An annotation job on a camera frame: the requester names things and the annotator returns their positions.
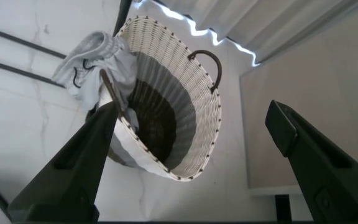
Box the black clothes rack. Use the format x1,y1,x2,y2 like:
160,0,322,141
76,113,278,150
0,0,133,90

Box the white laundry basket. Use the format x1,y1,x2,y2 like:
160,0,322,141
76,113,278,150
98,15,223,182

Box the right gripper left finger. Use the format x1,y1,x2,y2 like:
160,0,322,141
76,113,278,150
7,100,119,223

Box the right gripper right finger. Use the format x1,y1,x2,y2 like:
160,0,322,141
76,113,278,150
265,99,358,223

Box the pale grey shorts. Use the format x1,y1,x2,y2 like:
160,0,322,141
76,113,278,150
52,30,140,131

